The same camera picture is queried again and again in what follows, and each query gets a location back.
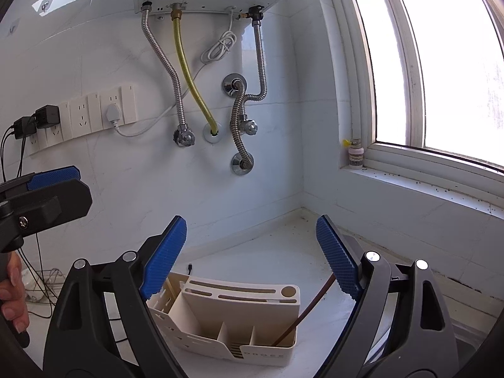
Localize white round wall flange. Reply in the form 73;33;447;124
202;123;223;143

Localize short steel corrugated hose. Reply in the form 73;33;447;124
235;130;253;164

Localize white power cord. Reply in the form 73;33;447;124
101;8;239;138

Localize chrome wall flange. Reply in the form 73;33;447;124
230;152;255;175
222;73;248;97

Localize black cable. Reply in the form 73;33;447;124
17;138;60;319
0;125;60;319

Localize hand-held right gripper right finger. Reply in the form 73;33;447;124
316;215;461;378

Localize bent steel corrugated hose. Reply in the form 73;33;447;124
230;20;269;124

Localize black charger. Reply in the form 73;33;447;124
13;116;38;141
35;105;61;130

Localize dark brown chopstick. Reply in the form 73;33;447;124
273;276;338;348

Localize long steel corrugated hose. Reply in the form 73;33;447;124
140;2;190;130

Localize row of white wall sockets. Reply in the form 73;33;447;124
28;83;139;157

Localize metal wire rack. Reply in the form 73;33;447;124
23;268;66;305

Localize small white bottle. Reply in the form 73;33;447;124
341;138;365;170

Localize yellow gas hose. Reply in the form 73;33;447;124
170;3;220;135

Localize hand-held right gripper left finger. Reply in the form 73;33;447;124
43;216;188;378

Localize cream utensil holder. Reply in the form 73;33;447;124
146;271;301;368

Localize person's left hand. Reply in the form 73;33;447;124
0;252;31;334

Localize white framed window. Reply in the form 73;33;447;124
321;0;504;176

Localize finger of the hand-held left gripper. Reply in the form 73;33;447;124
14;179;94;239
0;166;82;196

